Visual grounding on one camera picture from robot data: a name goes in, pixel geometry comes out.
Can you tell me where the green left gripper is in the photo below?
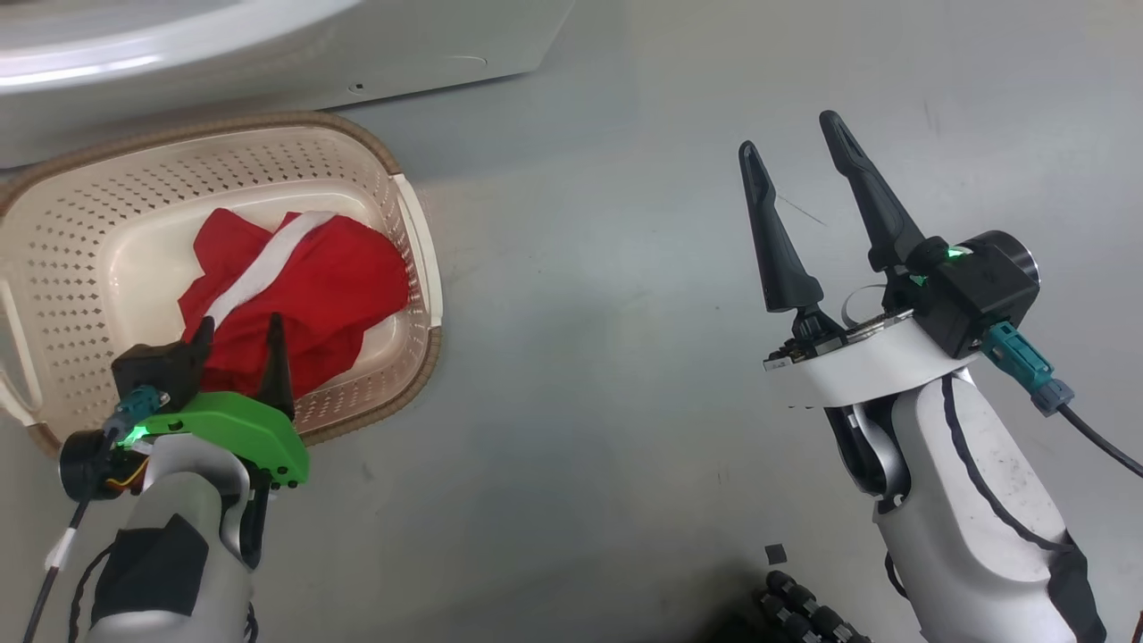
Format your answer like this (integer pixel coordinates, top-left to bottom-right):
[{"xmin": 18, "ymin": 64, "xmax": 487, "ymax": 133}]
[{"xmin": 134, "ymin": 313, "xmax": 311, "ymax": 489}]

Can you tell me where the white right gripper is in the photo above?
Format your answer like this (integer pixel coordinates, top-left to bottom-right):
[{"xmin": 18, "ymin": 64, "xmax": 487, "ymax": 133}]
[{"xmin": 738, "ymin": 110, "xmax": 979, "ymax": 410}]

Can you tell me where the red garment white trim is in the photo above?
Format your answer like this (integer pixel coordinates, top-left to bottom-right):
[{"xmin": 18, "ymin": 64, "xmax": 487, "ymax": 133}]
[{"xmin": 177, "ymin": 207, "xmax": 412, "ymax": 400}]

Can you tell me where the cream perforated laundry basket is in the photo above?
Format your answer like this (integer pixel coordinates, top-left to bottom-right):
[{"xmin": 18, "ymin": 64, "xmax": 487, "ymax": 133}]
[{"xmin": 0, "ymin": 110, "xmax": 445, "ymax": 458}]

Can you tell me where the white washing machine body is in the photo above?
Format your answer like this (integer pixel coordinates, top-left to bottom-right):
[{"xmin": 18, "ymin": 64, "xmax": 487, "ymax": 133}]
[{"xmin": 0, "ymin": 0, "xmax": 574, "ymax": 171}]

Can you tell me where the left camera cable teal connector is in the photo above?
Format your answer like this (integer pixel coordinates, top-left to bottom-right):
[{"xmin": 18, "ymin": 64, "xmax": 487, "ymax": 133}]
[{"xmin": 20, "ymin": 386, "xmax": 171, "ymax": 643}]

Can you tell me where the camera cable teal connector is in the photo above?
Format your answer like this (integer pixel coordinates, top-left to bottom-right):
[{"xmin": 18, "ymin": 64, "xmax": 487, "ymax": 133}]
[
  {"xmin": 980, "ymin": 321, "xmax": 1143, "ymax": 479},
  {"xmin": 20, "ymin": 386, "xmax": 171, "ymax": 643}
]

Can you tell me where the right camera cable teal connector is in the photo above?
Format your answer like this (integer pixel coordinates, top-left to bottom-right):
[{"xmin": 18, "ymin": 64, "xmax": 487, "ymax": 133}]
[{"xmin": 980, "ymin": 321, "xmax": 1143, "ymax": 479}]

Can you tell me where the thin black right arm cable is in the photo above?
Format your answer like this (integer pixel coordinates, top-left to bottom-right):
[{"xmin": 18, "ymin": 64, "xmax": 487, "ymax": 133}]
[{"xmin": 940, "ymin": 375, "xmax": 1072, "ymax": 547}]

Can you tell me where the black corrugated cable conduit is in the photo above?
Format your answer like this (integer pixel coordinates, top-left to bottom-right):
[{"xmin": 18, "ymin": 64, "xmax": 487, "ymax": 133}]
[{"xmin": 759, "ymin": 570, "xmax": 872, "ymax": 643}]

